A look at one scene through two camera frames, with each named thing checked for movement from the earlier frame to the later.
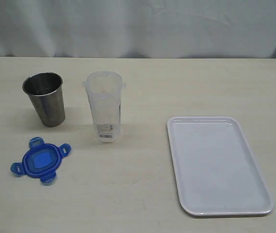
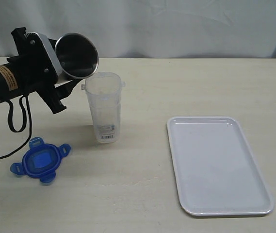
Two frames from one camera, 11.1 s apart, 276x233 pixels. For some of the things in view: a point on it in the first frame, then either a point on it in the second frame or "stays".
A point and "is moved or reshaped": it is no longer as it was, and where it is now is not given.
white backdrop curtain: [145, 28] stays
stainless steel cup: [45, 89] is moved or reshaped
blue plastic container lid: [41, 160] stays
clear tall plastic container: [104, 89] stays
